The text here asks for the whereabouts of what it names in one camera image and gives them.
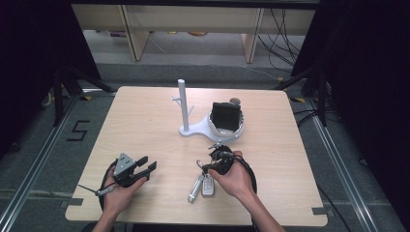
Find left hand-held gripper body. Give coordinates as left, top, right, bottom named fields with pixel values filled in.
left=112, top=152, right=151, bottom=189

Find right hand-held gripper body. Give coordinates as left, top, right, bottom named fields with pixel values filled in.
left=207, top=140, right=236, bottom=177

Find key bunch with car fob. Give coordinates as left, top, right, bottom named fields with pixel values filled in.
left=187, top=159, right=217, bottom=205

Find white bowl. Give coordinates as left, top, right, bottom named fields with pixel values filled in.
left=208, top=101, right=246, bottom=136

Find black box device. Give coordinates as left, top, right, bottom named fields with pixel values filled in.
left=211, top=101, right=243, bottom=131

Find person's right hand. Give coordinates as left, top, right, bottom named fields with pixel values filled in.
left=208, top=150, right=256, bottom=201

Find person's left hand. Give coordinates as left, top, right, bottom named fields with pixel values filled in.
left=102, top=167, right=148, bottom=217

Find black metal stand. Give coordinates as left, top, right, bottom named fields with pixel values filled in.
left=273, top=63, right=331, bottom=128
left=52, top=63, right=118, bottom=128

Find black curtain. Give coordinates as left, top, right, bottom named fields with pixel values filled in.
left=290, top=0, right=410, bottom=224
left=0, top=0, right=102, bottom=160

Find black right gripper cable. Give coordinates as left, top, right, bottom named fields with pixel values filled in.
left=230, top=154, right=259, bottom=232

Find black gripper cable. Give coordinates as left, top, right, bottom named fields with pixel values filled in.
left=230, top=154, right=259, bottom=232
left=98, top=159, right=120, bottom=212

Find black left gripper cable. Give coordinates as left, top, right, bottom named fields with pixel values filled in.
left=98, top=159, right=120, bottom=212

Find silver cable plug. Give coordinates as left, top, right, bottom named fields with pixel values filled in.
left=77, top=184, right=116, bottom=198

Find white stand with post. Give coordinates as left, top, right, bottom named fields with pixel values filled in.
left=171, top=78, right=246, bottom=142

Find aluminium floor rail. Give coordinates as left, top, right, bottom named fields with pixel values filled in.
left=0, top=92, right=82, bottom=232
left=304, top=96, right=382, bottom=232

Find white floor cable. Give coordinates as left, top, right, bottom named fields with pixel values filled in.
left=237, top=63, right=282, bottom=82

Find bundle of black floor cables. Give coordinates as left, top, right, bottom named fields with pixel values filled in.
left=256, top=8, right=308, bottom=73

